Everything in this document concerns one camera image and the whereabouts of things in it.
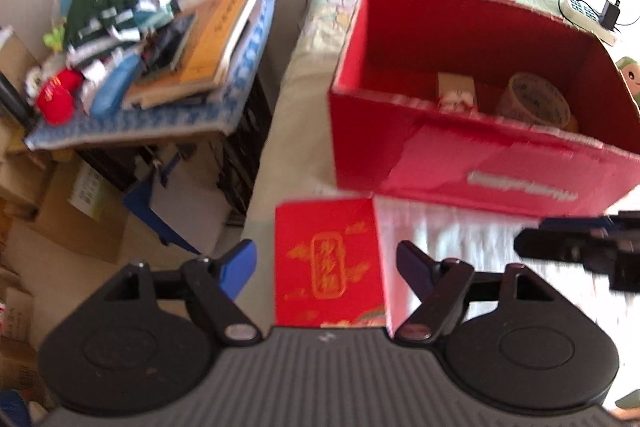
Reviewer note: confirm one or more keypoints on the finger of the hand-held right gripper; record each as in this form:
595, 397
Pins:
550, 244

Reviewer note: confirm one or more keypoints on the green plush toy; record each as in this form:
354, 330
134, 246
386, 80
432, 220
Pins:
630, 79

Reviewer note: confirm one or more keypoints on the pile of cardboard boxes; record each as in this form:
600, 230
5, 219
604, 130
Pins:
60, 227

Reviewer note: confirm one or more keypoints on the white striped cloth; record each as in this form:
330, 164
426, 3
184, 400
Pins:
450, 232

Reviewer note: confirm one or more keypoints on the small red patterned box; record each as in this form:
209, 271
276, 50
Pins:
325, 257

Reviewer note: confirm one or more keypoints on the light blue pouch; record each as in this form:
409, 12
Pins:
117, 82

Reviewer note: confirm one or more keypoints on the red cap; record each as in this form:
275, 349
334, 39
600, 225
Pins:
57, 97

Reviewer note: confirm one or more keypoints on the black charger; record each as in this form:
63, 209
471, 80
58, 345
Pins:
611, 13

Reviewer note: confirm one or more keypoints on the large red cardboard box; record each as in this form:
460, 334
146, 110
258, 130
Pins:
400, 167

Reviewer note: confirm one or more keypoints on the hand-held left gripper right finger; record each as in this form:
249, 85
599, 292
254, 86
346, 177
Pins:
415, 267

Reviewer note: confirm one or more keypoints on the pale quilted bed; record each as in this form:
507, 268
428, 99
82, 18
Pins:
300, 107

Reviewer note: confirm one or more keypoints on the dark magazine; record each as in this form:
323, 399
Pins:
167, 44

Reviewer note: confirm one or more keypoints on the blue white paper bag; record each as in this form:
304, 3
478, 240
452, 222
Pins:
145, 207

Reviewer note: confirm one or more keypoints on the side table with blue cloth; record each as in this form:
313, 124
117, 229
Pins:
150, 122

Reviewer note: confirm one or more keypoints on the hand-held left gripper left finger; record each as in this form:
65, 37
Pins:
240, 267

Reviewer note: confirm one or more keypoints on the small brown figure box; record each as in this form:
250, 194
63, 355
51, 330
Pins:
456, 89

